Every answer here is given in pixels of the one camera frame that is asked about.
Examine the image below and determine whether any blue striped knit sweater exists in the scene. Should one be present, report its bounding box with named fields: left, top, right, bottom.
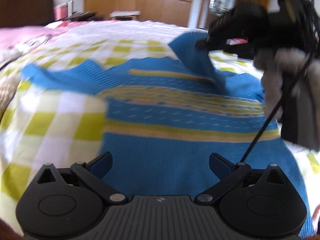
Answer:
left=16, top=33, right=315, bottom=239

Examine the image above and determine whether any gloved right hand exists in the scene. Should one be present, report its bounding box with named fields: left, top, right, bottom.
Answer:
left=253, top=48, right=319, bottom=125

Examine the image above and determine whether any yellow white checkered bedsheet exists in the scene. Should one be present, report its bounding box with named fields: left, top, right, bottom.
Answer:
left=0, top=19, right=320, bottom=238

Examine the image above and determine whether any brown striped knit garment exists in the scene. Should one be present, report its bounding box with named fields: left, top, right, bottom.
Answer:
left=0, top=75, right=21, bottom=119

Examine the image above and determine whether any small white topped stool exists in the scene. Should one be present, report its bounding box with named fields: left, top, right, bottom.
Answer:
left=110, top=10, right=140, bottom=21

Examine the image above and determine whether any dark bedside table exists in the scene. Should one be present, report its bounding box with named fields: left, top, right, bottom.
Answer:
left=64, top=11, right=104, bottom=22

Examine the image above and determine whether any pink pillow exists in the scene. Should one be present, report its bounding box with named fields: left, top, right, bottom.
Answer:
left=0, top=26, right=65, bottom=49

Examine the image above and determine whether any pink storage basket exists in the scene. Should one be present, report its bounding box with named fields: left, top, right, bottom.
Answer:
left=54, top=3, right=68, bottom=21

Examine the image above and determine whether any dark wooden headboard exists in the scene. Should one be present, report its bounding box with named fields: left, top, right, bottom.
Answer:
left=0, top=0, right=55, bottom=28

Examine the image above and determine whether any black cable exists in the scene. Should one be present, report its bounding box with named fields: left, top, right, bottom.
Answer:
left=240, top=0, right=320, bottom=164

